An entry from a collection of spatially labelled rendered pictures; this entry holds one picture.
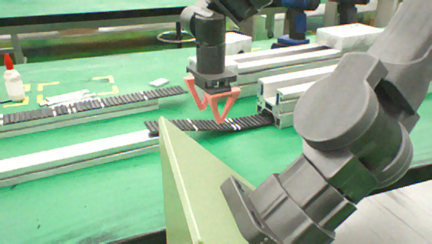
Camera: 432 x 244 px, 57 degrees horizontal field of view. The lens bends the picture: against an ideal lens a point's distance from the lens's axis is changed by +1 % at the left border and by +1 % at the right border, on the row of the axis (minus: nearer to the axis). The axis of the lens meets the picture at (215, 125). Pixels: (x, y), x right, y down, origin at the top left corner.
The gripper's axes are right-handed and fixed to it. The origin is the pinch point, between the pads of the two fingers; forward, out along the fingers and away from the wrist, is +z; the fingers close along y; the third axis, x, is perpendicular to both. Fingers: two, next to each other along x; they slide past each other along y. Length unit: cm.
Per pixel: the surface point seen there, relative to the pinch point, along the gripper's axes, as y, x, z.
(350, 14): 32, -70, -9
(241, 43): 32.2, -27.4, -4.1
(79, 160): -0.9, 27.0, 3.2
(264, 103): 1.1, -14.2, 1.1
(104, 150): -1.1, 22.6, 2.4
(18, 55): 298, 23, 58
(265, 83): 1.5, -14.6, -3.5
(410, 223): -1, -80, 60
